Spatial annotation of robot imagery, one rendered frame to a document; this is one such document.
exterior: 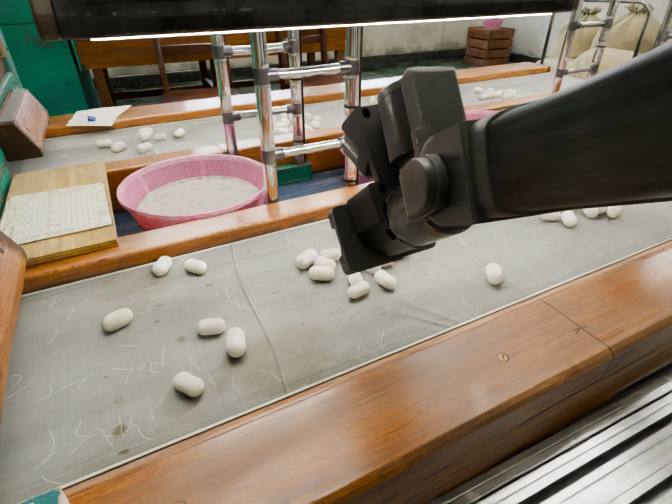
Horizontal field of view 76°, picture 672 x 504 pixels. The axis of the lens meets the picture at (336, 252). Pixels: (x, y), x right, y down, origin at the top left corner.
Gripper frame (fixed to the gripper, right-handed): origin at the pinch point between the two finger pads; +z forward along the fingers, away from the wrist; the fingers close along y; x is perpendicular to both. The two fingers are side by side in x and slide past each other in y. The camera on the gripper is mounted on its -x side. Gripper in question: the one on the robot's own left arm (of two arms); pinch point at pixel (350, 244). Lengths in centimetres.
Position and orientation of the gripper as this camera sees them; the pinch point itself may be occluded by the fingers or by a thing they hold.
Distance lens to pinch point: 50.9
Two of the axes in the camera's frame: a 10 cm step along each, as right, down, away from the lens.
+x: 2.9, 9.5, -0.6
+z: -3.5, 1.7, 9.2
